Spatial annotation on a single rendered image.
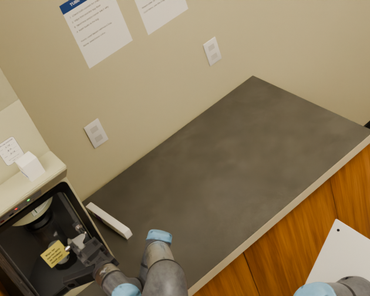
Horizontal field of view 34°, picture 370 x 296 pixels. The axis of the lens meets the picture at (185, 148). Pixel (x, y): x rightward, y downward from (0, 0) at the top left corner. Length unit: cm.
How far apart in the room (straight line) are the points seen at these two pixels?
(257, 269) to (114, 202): 63
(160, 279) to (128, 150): 121
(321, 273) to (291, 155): 66
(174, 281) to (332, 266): 56
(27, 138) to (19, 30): 50
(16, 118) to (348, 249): 102
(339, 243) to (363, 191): 80
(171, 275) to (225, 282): 78
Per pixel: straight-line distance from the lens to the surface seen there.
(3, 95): 175
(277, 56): 295
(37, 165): 178
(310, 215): 238
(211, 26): 262
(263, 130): 250
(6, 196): 180
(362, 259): 177
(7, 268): 201
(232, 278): 224
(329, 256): 183
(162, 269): 147
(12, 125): 179
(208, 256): 212
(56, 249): 205
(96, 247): 190
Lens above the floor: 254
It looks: 39 degrees down
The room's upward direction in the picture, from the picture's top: 22 degrees counter-clockwise
